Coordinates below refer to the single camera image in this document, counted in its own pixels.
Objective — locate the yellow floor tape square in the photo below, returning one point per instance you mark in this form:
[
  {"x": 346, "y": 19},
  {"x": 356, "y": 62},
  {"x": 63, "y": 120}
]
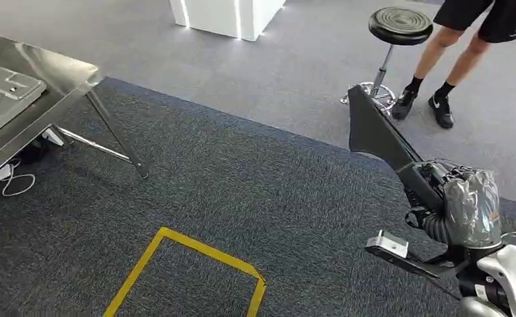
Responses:
[{"x": 205, "y": 253}]

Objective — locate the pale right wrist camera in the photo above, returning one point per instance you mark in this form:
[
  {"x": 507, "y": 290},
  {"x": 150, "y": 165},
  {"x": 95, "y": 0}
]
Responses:
[{"x": 387, "y": 245}]

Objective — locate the steel work table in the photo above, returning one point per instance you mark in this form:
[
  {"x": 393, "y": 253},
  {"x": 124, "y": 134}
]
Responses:
[{"x": 65, "y": 70}]

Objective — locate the grey metal tray part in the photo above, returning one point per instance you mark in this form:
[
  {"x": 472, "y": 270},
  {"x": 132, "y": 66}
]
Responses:
[{"x": 4, "y": 100}]

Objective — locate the white plastic block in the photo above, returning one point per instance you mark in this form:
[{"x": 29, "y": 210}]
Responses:
[{"x": 53, "y": 136}]

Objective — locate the white display pedestal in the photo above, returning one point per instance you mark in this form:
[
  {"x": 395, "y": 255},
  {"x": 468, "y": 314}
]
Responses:
[{"x": 222, "y": 17}]

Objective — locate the black round stool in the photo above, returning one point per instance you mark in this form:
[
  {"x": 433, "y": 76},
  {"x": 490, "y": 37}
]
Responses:
[{"x": 400, "y": 24}]

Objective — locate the black plastic panel part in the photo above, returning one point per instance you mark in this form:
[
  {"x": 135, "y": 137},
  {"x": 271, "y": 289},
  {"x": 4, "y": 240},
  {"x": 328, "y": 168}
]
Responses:
[{"x": 376, "y": 131}]

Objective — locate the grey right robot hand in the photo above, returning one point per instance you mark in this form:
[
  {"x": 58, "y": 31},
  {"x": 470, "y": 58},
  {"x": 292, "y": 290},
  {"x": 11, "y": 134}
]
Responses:
[{"x": 472, "y": 205}]

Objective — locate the person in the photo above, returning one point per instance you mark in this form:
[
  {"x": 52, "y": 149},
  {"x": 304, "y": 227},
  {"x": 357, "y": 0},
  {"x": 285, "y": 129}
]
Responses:
[{"x": 498, "y": 22}]

